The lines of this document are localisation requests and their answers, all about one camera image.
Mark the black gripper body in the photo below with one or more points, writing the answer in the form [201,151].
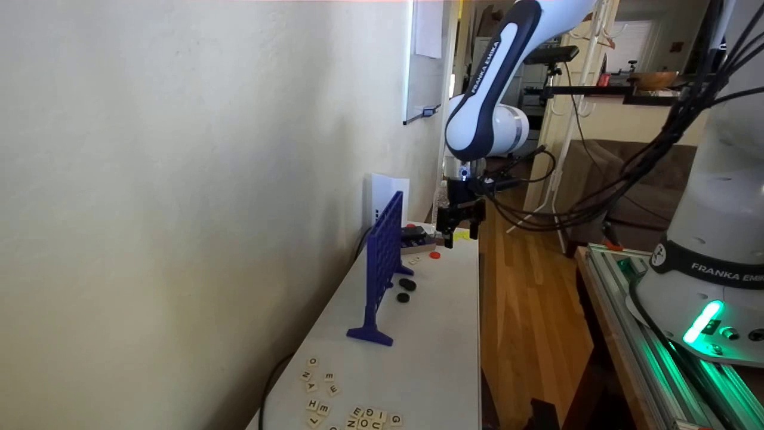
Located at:
[465,196]

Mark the red game token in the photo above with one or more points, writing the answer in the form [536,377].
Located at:
[436,254]

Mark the black game token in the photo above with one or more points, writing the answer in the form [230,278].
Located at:
[407,282]
[403,297]

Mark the purple token game grid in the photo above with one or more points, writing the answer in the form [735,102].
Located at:
[382,246]

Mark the black remote control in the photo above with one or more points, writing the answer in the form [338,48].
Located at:
[411,233]

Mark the white plastic container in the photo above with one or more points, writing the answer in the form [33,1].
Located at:
[382,191]

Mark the blue marker pen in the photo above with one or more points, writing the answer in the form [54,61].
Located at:
[421,112]

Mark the white side table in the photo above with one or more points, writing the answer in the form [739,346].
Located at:
[437,349]

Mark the black desk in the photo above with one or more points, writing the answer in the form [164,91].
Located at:
[589,88]

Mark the black desk lamp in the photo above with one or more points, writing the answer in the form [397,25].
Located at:
[557,54]

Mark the small black stand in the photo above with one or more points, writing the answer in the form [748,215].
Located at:
[541,419]

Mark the wooden bowl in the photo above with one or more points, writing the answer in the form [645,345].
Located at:
[658,80]

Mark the white wall board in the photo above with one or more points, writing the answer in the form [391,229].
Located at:
[427,80]

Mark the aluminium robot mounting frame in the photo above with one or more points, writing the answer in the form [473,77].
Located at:
[612,295]

